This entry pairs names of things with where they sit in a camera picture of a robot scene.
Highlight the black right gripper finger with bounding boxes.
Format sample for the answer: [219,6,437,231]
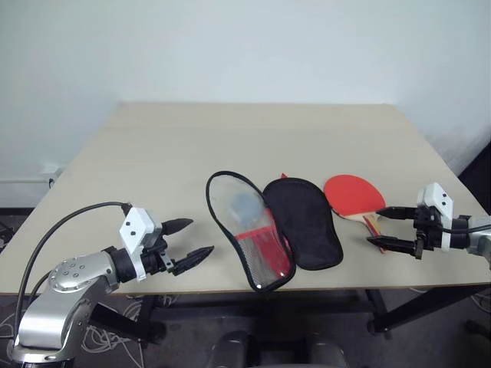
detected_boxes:
[367,235,418,257]
[375,205,418,222]

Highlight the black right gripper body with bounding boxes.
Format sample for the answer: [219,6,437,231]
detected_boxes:
[412,205,443,262]

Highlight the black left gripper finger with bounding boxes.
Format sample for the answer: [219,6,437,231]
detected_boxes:
[172,245,215,277]
[160,218,194,236]

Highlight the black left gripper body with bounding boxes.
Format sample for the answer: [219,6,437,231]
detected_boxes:
[140,228,182,277]

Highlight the red table tennis paddle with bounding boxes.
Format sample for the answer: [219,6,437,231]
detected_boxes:
[323,173,389,255]

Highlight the grey cloth piece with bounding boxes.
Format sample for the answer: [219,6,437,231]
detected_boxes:
[229,192,264,228]

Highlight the red and black paddle case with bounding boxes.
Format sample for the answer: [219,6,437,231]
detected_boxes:
[205,170,344,293]

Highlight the black background panel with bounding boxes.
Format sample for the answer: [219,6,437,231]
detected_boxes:
[457,136,491,187]

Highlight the dark grey rounded shape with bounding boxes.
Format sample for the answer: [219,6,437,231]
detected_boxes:
[213,330,255,368]
[305,336,351,368]

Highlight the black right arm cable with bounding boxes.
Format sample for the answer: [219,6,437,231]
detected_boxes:
[437,224,491,235]

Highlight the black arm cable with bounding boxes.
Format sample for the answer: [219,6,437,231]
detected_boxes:
[437,224,491,235]
[15,201,133,339]

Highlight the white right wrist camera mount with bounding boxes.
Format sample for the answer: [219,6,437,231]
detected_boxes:
[417,182,455,253]

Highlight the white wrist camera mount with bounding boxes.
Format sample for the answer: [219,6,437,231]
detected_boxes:
[417,182,455,253]
[118,206,164,284]

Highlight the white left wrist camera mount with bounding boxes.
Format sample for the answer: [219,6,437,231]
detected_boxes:
[118,206,164,284]

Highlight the black metal table frame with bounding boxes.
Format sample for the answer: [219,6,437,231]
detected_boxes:
[91,282,491,348]

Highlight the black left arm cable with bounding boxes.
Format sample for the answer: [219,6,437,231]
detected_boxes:
[15,201,133,339]

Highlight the white floor cables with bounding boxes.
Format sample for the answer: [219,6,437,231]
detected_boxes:
[0,297,157,368]

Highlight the white wall socket box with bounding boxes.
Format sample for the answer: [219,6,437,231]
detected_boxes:
[39,162,67,189]

